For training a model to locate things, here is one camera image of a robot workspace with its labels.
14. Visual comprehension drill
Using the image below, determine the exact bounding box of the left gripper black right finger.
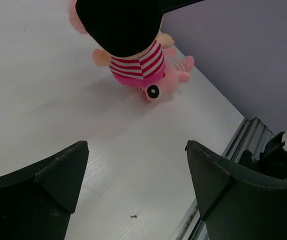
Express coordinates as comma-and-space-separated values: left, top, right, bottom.
184, 139, 287, 240

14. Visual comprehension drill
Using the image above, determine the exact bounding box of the pink axolotl plush front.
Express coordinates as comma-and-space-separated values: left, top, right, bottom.
137, 47, 196, 103

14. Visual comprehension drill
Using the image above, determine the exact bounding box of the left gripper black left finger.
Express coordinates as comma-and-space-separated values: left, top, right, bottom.
0, 140, 89, 240

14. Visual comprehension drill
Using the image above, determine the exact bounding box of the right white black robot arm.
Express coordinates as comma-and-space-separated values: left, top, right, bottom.
162, 0, 287, 179

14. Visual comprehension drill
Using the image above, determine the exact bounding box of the doll plush edge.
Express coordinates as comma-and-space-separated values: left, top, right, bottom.
69, 0, 174, 88

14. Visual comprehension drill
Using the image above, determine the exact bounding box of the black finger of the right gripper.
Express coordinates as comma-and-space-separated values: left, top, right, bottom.
158, 0, 204, 14

